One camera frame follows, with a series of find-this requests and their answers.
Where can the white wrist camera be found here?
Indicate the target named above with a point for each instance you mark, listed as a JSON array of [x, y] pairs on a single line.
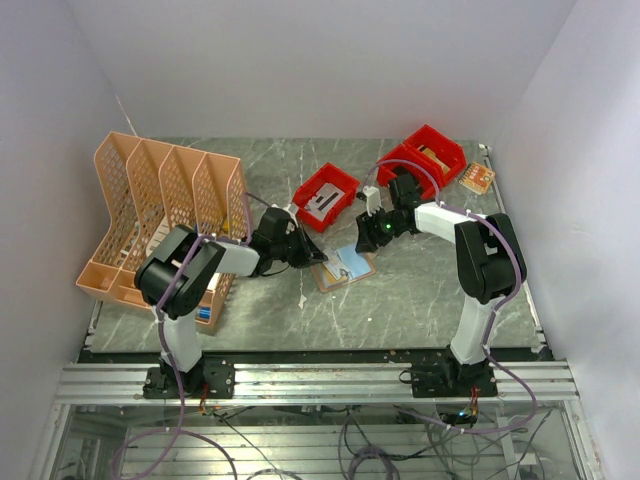
[[371, 196], [291, 209]]

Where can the peach file organizer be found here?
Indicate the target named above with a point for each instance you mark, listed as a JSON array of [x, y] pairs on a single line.
[[145, 180]]

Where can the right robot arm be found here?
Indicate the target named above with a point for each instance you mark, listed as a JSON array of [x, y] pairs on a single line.
[[490, 271]]

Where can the red bin rear pair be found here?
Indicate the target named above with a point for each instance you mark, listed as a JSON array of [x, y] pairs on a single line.
[[446, 149]]

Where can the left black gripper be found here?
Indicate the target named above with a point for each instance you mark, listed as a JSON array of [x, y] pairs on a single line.
[[308, 251]]

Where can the magnetic stripe card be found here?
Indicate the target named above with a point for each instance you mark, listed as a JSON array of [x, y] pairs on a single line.
[[335, 266]]

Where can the aluminium rail frame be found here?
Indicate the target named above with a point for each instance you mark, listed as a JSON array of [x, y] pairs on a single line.
[[297, 384]]

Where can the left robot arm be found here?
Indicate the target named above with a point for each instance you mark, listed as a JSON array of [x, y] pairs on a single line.
[[174, 279]]

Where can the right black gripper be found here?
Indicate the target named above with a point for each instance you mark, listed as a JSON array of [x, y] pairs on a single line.
[[368, 238]]

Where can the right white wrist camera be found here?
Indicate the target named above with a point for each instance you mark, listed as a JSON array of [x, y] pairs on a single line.
[[371, 196]]

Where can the red bin with cards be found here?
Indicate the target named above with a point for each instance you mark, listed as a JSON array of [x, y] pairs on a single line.
[[328, 173]]

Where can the white credit card stack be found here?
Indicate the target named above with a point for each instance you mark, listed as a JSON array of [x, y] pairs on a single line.
[[323, 201]]

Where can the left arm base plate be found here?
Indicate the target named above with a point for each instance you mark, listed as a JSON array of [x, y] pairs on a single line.
[[212, 378]]

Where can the red bin front pair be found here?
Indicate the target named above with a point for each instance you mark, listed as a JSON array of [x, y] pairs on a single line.
[[406, 160]]

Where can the brown item in bin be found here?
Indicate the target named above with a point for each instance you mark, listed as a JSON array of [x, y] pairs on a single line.
[[434, 158]]

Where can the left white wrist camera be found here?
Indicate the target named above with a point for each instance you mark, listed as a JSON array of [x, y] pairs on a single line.
[[291, 209]]

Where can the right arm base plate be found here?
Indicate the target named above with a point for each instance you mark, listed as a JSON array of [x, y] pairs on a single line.
[[446, 379]]

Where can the orange spiral notepad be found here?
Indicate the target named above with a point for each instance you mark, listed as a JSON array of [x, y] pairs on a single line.
[[477, 178]]

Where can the white ruler card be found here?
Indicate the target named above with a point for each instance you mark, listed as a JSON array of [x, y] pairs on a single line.
[[158, 236]]

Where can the red bin pair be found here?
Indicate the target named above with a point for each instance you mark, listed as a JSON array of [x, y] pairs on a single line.
[[406, 160], [446, 149]]

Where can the brown leather card holder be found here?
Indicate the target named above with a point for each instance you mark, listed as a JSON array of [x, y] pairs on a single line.
[[360, 266]]

